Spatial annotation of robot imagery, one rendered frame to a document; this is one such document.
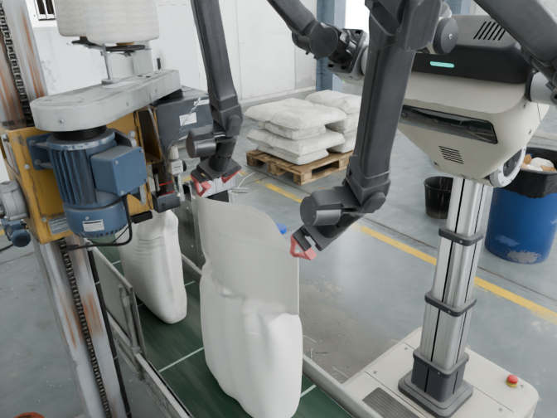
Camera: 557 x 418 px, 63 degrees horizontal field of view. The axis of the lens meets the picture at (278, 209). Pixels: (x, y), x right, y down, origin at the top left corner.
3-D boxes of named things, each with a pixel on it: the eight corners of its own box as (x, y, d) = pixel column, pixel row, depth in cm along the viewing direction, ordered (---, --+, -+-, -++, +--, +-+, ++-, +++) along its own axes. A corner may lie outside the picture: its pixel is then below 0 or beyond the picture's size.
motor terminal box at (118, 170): (151, 191, 111) (144, 145, 106) (122, 208, 103) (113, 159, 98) (125, 186, 115) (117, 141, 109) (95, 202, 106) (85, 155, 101)
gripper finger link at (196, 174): (185, 191, 128) (191, 167, 121) (204, 181, 133) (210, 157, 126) (201, 206, 126) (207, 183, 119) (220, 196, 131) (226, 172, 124)
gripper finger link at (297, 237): (275, 247, 101) (295, 230, 93) (295, 231, 105) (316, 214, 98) (295, 271, 100) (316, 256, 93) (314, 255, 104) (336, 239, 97)
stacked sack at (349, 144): (385, 143, 483) (387, 129, 476) (342, 158, 445) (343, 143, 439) (355, 135, 513) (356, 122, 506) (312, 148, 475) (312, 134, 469)
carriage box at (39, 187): (155, 211, 139) (138, 109, 126) (37, 248, 120) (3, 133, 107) (123, 187, 157) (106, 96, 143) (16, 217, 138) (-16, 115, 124)
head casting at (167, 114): (232, 173, 155) (225, 85, 142) (167, 193, 141) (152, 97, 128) (188, 153, 176) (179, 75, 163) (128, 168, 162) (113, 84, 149)
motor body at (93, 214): (141, 229, 116) (124, 134, 105) (81, 249, 108) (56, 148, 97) (118, 210, 127) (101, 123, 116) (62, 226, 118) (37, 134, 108)
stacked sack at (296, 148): (347, 145, 443) (347, 130, 437) (298, 162, 404) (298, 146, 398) (316, 136, 472) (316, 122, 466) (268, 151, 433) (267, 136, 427)
